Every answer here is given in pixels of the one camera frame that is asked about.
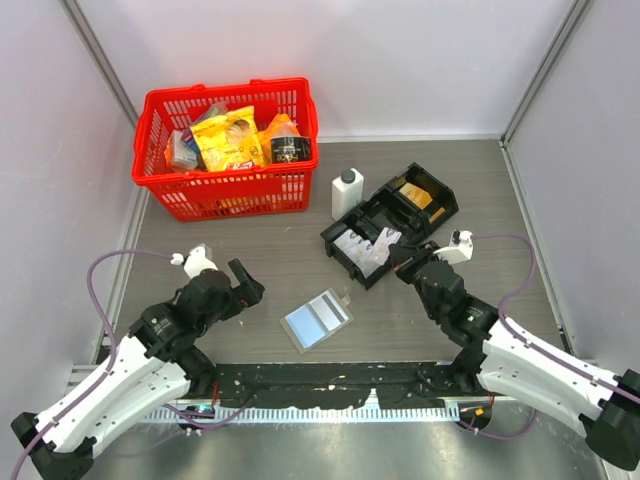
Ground grey leather card holder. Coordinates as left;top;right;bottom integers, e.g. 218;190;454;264
280;288;354;354

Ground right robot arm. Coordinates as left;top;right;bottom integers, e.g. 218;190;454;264
390;242;639;471

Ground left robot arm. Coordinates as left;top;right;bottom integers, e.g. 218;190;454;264
11;245;265;479

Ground white card magnetic stripe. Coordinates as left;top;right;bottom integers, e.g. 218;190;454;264
310;290;350;332

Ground white card boxes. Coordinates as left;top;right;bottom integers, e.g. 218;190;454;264
333;229;380;278

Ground black compartment organizer tray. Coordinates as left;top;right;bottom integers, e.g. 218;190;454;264
321;163;459;289

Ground red plastic shopping basket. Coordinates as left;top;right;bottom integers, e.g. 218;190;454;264
131;77;319;222

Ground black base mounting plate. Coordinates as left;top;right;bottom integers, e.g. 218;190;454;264
181;362;497;410

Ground white bottle grey cap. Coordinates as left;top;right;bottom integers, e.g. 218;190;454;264
331;168;364;220

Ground grey green snack packet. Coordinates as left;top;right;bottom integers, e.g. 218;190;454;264
164;130;199;173

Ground black labelled jar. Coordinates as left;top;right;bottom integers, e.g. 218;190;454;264
271;136;312;164

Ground yellow chips bag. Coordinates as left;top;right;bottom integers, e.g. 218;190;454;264
190;105;267;172

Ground orange snack bag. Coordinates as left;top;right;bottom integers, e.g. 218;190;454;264
258;113;300;164

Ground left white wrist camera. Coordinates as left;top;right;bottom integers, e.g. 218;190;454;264
170;244;218;279

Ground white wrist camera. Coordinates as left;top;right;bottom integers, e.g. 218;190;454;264
170;244;218;279
434;230;474;265

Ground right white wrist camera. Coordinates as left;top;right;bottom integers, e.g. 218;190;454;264
434;230;474;265

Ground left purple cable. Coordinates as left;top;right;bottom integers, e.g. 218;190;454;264
9;248;249;480

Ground purple cable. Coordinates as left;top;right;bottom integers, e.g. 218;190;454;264
459;232;640;441
9;248;249;480

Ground white slotted cable duct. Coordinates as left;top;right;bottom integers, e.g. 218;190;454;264
140;402;460;425

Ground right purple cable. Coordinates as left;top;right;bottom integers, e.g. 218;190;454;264
459;232;640;441

